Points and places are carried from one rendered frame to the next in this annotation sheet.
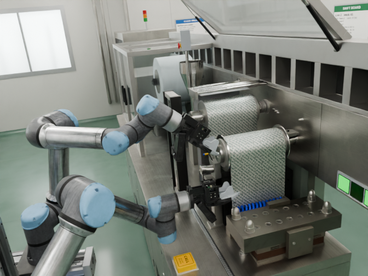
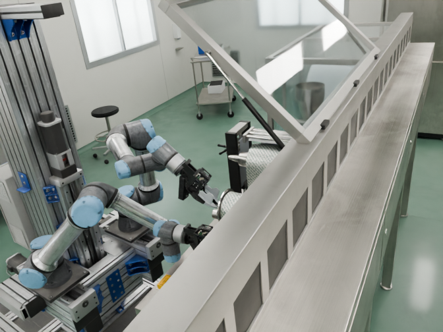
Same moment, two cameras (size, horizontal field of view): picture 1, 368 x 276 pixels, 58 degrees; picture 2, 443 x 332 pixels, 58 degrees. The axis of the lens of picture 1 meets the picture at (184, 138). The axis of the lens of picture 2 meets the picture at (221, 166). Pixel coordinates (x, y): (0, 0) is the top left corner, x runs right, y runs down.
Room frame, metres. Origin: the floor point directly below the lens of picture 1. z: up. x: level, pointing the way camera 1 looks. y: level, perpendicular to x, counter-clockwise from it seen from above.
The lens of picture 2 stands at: (0.27, -1.08, 2.10)
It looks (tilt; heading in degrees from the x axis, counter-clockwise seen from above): 27 degrees down; 45
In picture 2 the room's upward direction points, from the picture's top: 6 degrees counter-clockwise
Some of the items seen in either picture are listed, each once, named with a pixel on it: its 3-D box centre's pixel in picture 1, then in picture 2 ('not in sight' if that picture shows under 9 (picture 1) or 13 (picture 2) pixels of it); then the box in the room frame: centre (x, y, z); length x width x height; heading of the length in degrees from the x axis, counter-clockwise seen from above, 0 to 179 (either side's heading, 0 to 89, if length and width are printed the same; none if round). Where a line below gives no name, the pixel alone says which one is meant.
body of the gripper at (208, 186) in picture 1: (202, 194); (198, 236); (1.12, -0.05, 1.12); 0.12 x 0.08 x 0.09; 104
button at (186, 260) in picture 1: (184, 262); (168, 283); (1.00, 0.04, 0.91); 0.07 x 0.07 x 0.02; 14
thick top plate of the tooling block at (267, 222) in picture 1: (282, 221); not in sight; (1.08, -0.35, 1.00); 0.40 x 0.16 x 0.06; 104
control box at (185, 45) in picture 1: (183, 40); not in sight; (1.75, -0.04, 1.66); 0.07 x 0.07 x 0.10; 89
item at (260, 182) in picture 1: (258, 184); not in sight; (1.18, -0.28, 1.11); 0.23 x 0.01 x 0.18; 104
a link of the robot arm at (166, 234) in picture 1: (163, 226); (171, 246); (1.10, 0.11, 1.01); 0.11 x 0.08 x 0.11; 46
